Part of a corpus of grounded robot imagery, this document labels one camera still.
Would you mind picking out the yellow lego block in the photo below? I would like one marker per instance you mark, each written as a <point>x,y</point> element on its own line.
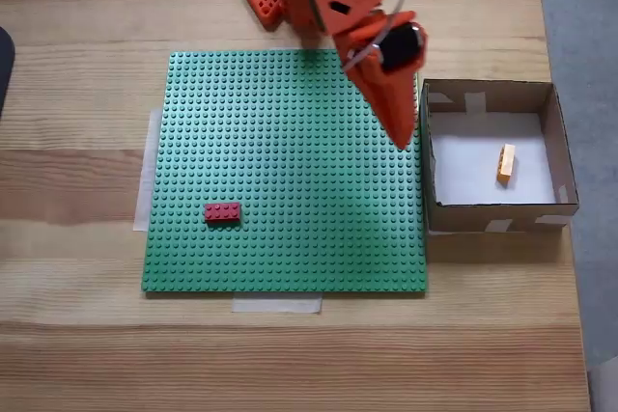
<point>506,166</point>

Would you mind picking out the open cardboard box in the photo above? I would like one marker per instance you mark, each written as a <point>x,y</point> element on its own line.
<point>463,166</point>

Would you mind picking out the red lego block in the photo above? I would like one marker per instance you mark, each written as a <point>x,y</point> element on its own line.
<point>223,213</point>

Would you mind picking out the green lego baseplate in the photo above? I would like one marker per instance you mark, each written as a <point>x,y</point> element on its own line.
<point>289,238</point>

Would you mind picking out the black flat object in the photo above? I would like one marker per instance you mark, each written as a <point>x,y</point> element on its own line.
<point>5,69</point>

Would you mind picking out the short masking tape strip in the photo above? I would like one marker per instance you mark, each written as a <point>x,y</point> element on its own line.
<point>275,305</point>

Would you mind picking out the long masking tape strip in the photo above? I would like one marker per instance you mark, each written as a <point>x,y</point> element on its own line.
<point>144,190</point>

